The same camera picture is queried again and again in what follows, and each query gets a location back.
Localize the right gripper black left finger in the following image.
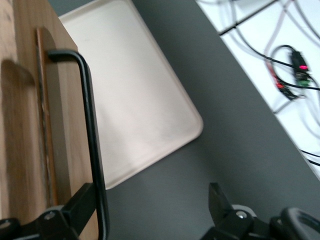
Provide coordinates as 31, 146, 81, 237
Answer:
0, 183, 98, 240

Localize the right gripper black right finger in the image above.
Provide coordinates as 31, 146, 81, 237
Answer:
199, 182, 272, 240

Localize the black metal drawer handle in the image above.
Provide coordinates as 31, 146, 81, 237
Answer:
46, 49, 110, 240

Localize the wooden drawer front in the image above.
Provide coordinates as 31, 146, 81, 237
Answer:
34, 26, 100, 240

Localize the wooden board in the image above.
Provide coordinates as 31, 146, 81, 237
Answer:
0, 0, 79, 221

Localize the white rectangular tray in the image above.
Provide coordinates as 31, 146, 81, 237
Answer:
58, 0, 204, 190

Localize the circuit board with red light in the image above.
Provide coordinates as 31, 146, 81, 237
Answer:
289, 48, 313, 88

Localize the thick black looped cable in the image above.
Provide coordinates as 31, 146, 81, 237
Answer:
269, 207, 320, 240

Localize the thin black cable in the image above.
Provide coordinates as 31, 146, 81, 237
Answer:
299, 148, 320, 167
231, 0, 301, 70

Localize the grey cable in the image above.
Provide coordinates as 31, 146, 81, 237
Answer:
264, 0, 296, 61
298, 94, 320, 141

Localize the red and black wire bundle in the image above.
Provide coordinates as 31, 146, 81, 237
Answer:
266, 58, 307, 101

